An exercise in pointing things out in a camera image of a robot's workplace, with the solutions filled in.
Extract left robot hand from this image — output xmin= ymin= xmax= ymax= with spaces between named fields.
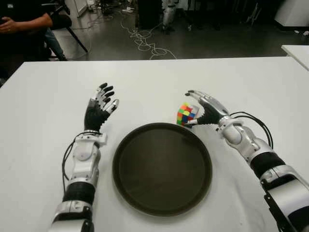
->
xmin=84 ymin=83 xmax=120 ymax=132

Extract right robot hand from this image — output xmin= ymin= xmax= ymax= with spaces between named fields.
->
xmin=184 ymin=89 xmax=230 ymax=128

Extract multicoloured Rubik's cube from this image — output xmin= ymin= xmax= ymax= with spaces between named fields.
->
xmin=175 ymin=102 xmax=200 ymax=127

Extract round dark brown plate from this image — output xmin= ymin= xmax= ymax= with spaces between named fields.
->
xmin=112 ymin=122 xmax=213 ymax=217

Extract black office chair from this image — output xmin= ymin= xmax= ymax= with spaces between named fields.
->
xmin=43 ymin=4 xmax=89 ymax=61

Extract white side table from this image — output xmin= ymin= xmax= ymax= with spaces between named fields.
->
xmin=281 ymin=44 xmax=309 ymax=71

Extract seated person in black shirt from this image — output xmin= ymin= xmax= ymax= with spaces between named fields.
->
xmin=0 ymin=0 xmax=67 ymax=80

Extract silver humanoid robot legs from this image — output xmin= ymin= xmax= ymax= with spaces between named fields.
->
xmin=161 ymin=0 xmax=179 ymax=32

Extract folded metal stand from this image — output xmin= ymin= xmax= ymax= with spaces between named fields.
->
xmin=245 ymin=0 xmax=263 ymax=26

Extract black floor cabinet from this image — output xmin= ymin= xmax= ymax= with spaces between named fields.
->
xmin=137 ymin=0 xmax=163 ymax=29

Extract white cabinet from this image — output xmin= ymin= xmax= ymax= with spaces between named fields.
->
xmin=274 ymin=0 xmax=309 ymax=31

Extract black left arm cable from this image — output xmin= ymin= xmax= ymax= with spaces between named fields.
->
xmin=61 ymin=134 xmax=84 ymax=191

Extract tangled white floor cable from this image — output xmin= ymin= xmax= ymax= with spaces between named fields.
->
xmin=120 ymin=14 xmax=178 ymax=60

